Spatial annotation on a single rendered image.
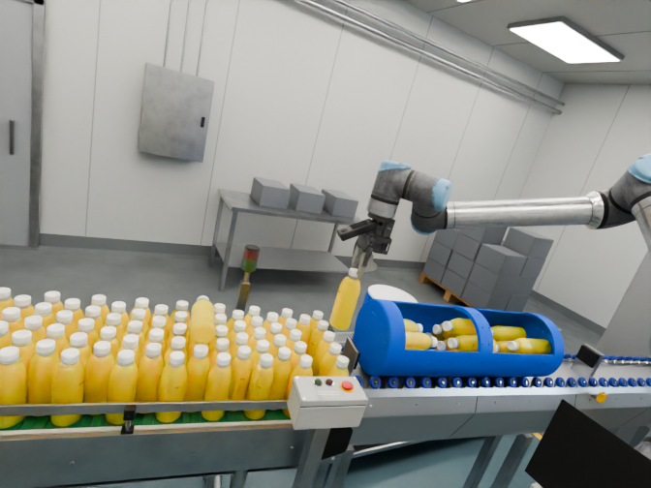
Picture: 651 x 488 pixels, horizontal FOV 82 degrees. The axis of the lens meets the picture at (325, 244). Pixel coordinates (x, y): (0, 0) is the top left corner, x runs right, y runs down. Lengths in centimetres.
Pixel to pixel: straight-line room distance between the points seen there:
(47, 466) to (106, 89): 348
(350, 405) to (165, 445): 53
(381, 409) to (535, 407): 80
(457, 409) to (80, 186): 385
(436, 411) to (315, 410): 69
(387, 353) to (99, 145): 359
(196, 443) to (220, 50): 374
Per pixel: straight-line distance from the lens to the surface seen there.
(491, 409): 187
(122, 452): 128
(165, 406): 120
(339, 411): 114
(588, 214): 135
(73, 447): 127
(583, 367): 240
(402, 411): 158
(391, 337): 135
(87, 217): 451
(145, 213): 447
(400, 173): 112
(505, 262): 492
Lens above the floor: 178
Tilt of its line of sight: 17 degrees down
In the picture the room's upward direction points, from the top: 15 degrees clockwise
